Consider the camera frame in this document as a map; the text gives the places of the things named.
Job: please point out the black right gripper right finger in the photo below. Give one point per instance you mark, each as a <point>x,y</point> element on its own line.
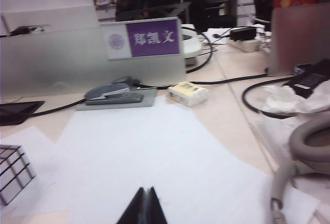
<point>154,211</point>

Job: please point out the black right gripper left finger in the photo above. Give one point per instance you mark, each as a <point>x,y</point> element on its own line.
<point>134,211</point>

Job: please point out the large white paper sheet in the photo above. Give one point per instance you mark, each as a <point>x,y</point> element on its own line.
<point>154,149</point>

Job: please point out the grey stapler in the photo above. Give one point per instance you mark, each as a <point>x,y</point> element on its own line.
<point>111,92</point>

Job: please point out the silver mirror cube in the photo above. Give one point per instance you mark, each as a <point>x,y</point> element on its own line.
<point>14,172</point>

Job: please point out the printed paper document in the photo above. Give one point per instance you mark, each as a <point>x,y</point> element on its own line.
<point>273,144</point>

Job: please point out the black tablet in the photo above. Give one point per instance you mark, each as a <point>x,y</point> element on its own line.
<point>16,111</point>

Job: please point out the grey headphones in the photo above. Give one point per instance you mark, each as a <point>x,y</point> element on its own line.
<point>296,141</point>

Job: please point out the crumpled white tissue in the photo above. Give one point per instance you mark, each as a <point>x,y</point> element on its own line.
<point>281,100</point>

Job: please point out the white rounded stand base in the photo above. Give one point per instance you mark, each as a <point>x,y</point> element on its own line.
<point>190,44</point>

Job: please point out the frosted glass desk partition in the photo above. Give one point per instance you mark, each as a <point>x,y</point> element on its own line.
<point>51,61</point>

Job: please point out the purple white name plate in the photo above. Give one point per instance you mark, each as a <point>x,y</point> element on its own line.
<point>153,38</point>

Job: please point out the white power strip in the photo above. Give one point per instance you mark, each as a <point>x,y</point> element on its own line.
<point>247,45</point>

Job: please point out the black plug adapter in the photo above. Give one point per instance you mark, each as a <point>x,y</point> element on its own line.
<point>242,33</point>

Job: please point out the black power adapter brick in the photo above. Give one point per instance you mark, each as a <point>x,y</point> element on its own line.
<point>312,78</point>

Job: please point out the small black desk object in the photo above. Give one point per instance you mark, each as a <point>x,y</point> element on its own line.
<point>20,31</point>

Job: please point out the silver metal panel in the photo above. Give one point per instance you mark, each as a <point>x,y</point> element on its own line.
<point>296,38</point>

